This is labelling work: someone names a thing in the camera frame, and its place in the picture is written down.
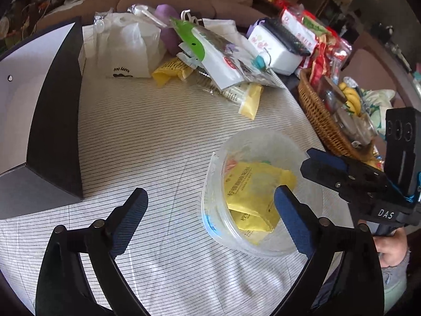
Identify white striped tablecloth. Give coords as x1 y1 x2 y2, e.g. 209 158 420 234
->
1 26 321 315

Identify green white printed plastic bag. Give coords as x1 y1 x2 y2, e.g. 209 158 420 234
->
170 17 285 91

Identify person's right hand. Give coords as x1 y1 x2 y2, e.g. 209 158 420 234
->
373 228 408 268

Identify glass jar brown lid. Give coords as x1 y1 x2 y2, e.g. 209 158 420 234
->
316 76 347 114

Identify wicker basket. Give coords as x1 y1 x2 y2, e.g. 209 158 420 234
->
298 68 375 162

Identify black remote control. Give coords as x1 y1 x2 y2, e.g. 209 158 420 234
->
263 18 310 57

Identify banana bunch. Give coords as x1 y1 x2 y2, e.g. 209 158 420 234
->
339 82 362 116

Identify purple cup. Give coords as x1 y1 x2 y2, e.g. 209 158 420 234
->
154 4 181 56

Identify clear plastic tub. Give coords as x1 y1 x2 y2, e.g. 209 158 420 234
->
201 128 323 258

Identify yellow packets pile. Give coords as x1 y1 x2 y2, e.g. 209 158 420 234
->
151 58 263 120

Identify red snack bags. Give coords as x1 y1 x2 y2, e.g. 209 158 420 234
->
280 5 352 83

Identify white tissue box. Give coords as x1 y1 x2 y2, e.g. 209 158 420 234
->
248 19 304 76

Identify black open storage box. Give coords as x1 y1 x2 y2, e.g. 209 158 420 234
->
1 18 86 220

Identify yellow descaler packet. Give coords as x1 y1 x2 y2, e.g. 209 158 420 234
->
223 161 297 245

